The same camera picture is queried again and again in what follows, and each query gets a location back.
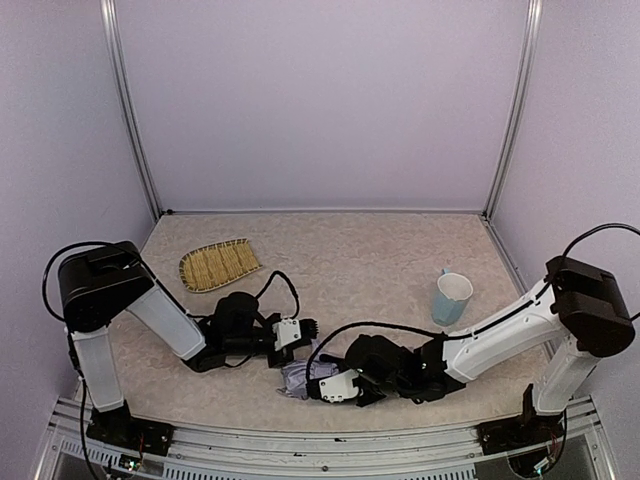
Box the lavender folding umbrella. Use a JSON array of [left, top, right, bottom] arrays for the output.
[[277, 351, 343, 400]]

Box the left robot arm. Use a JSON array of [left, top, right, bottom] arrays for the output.
[[58, 241, 318, 450]]

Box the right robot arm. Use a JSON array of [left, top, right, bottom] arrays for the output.
[[337, 256, 635, 440]]

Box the woven bamboo tray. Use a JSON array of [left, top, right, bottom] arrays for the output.
[[179, 238, 262, 293]]

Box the light blue mug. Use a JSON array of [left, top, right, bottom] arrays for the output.
[[431, 269, 474, 327]]

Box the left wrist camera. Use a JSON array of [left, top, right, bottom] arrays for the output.
[[272, 319, 318, 351]]

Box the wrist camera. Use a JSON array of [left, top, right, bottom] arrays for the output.
[[272, 319, 318, 351], [306, 370, 360, 403]]

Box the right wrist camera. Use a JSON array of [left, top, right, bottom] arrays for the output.
[[306, 370, 360, 403]]

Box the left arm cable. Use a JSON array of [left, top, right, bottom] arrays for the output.
[[42, 241, 301, 326]]

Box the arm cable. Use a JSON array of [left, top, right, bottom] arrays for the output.
[[42, 241, 301, 326], [305, 222, 640, 381]]

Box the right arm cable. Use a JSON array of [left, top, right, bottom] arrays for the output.
[[305, 222, 640, 381]]

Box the left aluminium corner post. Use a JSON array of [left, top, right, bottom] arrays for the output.
[[100, 0, 163, 222]]

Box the aluminium corner post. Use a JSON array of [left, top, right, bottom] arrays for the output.
[[483, 0, 543, 223], [100, 0, 163, 222]]

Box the right aluminium corner post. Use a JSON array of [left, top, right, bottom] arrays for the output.
[[483, 0, 543, 223]]

